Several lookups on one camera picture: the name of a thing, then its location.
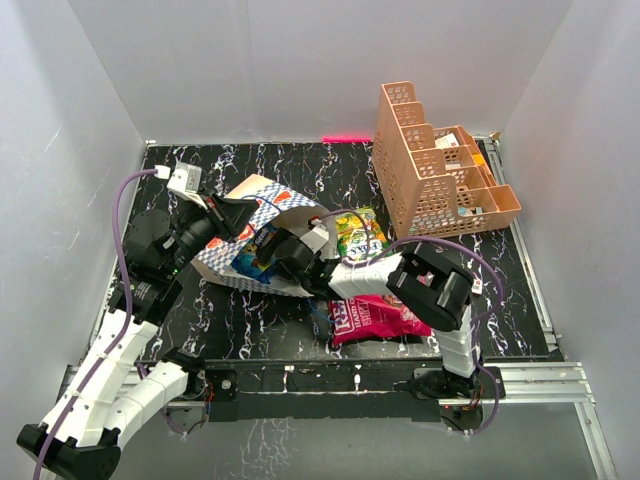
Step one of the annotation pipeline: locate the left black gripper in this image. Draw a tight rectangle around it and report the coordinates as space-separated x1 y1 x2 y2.
163 186 259 276

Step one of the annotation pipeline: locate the blue checkered paper bag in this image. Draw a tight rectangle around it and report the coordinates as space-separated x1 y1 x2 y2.
192 174 339 298

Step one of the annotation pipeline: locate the green yellow snack bag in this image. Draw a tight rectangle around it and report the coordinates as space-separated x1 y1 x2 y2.
335 207 388 262

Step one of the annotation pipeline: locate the pink REAL chips bag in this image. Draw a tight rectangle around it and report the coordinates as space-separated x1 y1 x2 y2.
329 295 432 347

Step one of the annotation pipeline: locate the blue snack bag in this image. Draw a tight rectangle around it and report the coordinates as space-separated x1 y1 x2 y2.
231 224 277 284

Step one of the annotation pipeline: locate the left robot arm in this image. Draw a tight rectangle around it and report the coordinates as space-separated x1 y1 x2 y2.
17 193 259 479

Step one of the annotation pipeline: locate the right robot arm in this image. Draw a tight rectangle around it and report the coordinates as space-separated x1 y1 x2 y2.
257 229 487 399

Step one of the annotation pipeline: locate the pink tape strip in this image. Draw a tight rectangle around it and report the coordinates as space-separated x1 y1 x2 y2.
322 135 372 144

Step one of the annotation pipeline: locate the orange plastic file organizer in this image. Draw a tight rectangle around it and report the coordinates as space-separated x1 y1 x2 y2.
372 81 521 238

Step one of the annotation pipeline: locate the small red white box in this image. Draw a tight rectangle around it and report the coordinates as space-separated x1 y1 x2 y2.
472 279 483 295

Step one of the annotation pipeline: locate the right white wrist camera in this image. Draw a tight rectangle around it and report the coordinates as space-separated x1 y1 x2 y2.
301 217 336 260

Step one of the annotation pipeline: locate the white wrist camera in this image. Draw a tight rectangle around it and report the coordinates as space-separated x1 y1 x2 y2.
301 217 336 260
154 161 206 209

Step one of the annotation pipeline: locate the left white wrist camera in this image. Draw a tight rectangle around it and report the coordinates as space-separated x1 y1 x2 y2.
154 161 206 209

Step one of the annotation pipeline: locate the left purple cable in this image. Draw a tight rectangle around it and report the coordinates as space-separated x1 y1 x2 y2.
32 168 166 480

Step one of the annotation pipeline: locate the aluminium base frame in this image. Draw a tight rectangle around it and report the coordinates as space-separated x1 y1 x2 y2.
34 134 619 480

